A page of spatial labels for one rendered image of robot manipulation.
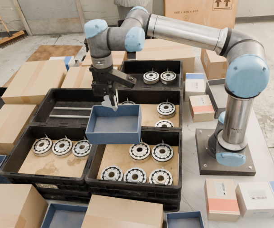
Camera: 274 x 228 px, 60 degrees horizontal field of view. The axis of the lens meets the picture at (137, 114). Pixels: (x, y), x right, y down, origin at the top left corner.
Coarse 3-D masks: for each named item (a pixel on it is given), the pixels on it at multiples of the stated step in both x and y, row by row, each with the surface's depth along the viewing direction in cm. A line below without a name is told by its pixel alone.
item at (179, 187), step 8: (144, 128) 114; (96, 144) 110; (88, 168) 101; (88, 176) 99; (96, 184) 97; (104, 184) 96; (112, 184) 96; (120, 184) 95; (128, 184) 94; (136, 184) 94; (144, 184) 93; (152, 184) 93; (160, 184) 93
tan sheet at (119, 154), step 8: (112, 144) 122; (120, 144) 121; (128, 144) 121; (104, 152) 119; (112, 152) 118; (120, 152) 118; (128, 152) 117; (176, 152) 114; (104, 160) 115; (112, 160) 115; (120, 160) 114; (128, 160) 114; (152, 160) 113; (176, 160) 111; (128, 168) 111; (144, 168) 110; (152, 168) 110; (160, 168) 109; (168, 168) 109; (176, 168) 108; (112, 176) 109; (176, 176) 105; (176, 184) 103
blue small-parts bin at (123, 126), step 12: (96, 108) 99; (108, 108) 99; (120, 108) 98; (132, 108) 98; (96, 120) 102; (108, 120) 101; (120, 120) 100; (132, 120) 99; (96, 132) 97; (108, 132) 96; (120, 132) 87; (132, 132) 86
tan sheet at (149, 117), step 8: (144, 104) 141; (152, 104) 140; (144, 112) 136; (152, 112) 135; (176, 112) 134; (144, 120) 132; (152, 120) 131; (160, 120) 130; (168, 120) 130; (176, 120) 129
